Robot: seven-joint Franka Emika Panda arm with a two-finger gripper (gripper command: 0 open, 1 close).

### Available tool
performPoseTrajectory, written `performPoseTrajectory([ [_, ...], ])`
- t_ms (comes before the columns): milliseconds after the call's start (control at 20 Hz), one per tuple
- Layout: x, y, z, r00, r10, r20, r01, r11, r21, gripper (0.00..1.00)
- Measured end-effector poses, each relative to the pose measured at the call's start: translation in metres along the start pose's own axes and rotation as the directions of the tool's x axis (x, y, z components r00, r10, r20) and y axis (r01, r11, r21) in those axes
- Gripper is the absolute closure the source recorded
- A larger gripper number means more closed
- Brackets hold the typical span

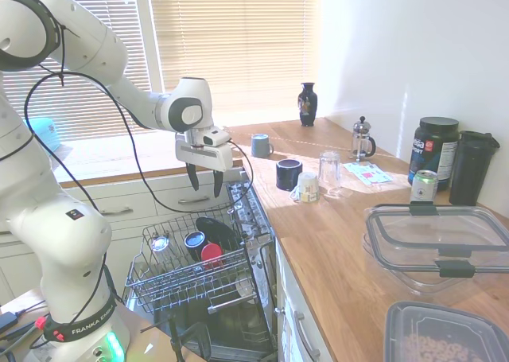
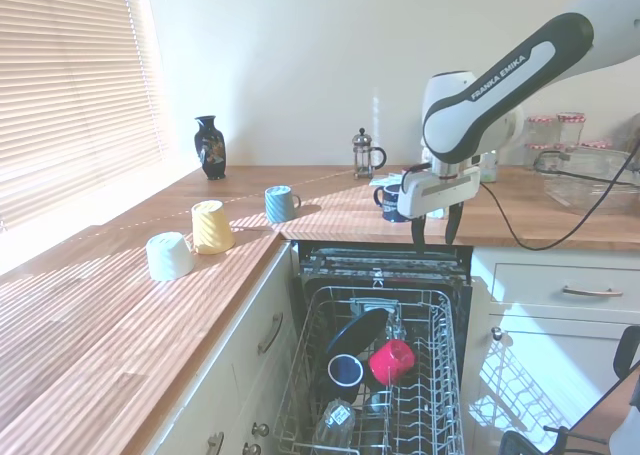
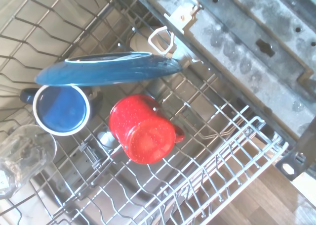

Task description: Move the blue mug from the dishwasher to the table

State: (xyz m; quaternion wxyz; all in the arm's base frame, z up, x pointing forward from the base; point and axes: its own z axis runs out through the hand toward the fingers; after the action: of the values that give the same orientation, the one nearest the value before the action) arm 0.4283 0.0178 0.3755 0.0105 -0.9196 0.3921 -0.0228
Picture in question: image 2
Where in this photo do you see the white cabinet with drawer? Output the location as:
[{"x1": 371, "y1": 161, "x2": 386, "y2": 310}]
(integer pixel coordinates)
[{"x1": 469, "y1": 247, "x2": 640, "y2": 455}]

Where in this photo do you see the black plate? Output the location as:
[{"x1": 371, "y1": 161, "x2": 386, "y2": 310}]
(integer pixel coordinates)
[{"x1": 325, "y1": 307, "x2": 391, "y2": 358}]

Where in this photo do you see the built-in dishwasher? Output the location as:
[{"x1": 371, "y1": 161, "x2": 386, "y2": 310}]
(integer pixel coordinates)
[{"x1": 289, "y1": 239, "x2": 476, "y2": 455}]

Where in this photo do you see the white cup with coloured print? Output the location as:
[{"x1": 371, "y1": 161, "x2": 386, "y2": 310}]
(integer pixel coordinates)
[{"x1": 479, "y1": 149, "x2": 499, "y2": 184}]

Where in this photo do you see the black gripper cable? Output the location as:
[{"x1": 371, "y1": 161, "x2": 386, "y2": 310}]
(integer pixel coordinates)
[{"x1": 479, "y1": 143, "x2": 640, "y2": 252}]

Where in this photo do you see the white wire dishwasher rack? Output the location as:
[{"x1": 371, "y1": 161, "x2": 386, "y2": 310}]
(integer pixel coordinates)
[{"x1": 272, "y1": 285, "x2": 467, "y2": 455}]

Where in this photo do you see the white ribbed cup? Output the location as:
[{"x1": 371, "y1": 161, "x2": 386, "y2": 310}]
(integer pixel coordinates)
[{"x1": 145, "y1": 231, "x2": 194, "y2": 283}]

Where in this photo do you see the printed paper leaflet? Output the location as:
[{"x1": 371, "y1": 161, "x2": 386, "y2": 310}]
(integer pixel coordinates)
[{"x1": 369, "y1": 172, "x2": 407, "y2": 189}]

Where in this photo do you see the dark blue painted vase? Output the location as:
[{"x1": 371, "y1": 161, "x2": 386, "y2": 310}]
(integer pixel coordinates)
[{"x1": 193, "y1": 115, "x2": 228, "y2": 181}]

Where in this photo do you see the metal drawer handle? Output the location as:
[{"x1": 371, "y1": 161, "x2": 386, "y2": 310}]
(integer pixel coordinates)
[{"x1": 561, "y1": 284, "x2": 624, "y2": 298}]

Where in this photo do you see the black cable over container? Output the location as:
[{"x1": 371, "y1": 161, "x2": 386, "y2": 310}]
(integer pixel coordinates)
[{"x1": 535, "y1": 148, "x2": 640, "y2": 185}]

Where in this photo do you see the glass french press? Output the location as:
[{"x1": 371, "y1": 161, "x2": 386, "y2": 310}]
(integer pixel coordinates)
[{"x1": 351, "y1": 127, "x2": 388, "y2": 181}]

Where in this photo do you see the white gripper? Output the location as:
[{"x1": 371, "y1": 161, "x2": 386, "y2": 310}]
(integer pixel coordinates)
[{"x1": 397, "y1": 166, "x2": 483, "y2": 254}]

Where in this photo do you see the clear container with clip lid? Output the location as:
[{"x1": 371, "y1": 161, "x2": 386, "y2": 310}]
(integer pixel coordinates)
[
  {"x1": 542, "y1": 174, "x2": 640, "y2": 217},
  {"x1": 533, "y1": 147, "x2": 640, "y2": 185}
]

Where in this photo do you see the navy mug with pale rim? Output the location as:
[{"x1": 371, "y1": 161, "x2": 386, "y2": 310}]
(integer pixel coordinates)
[{"x1": 327, "y1": 353, "x2": 366, "y2": 402}]

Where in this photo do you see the navy mug with white print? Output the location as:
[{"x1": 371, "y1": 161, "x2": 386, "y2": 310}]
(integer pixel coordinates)
[{"x1": 372, "y1": 183, "x2": 416, "y2": 224}]

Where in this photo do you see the clear stemmed glass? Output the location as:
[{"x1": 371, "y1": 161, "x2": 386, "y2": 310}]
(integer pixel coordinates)
[{"x1": 384, "y1": 313, "x2": 409, "y2": 342}]

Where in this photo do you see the white cabinet below window counter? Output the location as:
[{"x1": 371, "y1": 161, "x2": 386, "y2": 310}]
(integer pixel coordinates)
[{"x1": 152, "y1": 242, "x2": 302, "y2": 455}]

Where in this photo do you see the black stand with rod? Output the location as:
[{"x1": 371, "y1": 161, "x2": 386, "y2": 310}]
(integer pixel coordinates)
[{"x1": 499, "y1": 324, "x2": 640, "y2": 455}]

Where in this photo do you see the white venetian window blind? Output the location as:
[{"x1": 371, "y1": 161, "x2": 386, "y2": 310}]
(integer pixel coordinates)
[{"x1": 0, "y1": 0, "x2": 169, "y2": 232}]

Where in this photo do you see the clear glass with label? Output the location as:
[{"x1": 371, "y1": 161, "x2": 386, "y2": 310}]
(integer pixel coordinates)
[{"x1": 313, "y1": 398, "x2": 358, "y2": 447}]

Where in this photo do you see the red mug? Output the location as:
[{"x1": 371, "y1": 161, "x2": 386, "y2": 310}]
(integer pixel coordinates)
[{"x1": 368, "y1": 338, "x2": 417, "y2": 387}]

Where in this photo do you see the yellow ribbed cup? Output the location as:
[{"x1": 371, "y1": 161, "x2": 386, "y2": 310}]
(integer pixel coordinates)
[{"x1": 191, "y1": 200, "x2": 237, "y2": 256}]

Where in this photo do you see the grey-blue ribbed mug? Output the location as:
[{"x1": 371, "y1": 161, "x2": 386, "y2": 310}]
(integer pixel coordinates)
[{"x1": 263, "y1": 185, "x2": 303, "y2": 225}]

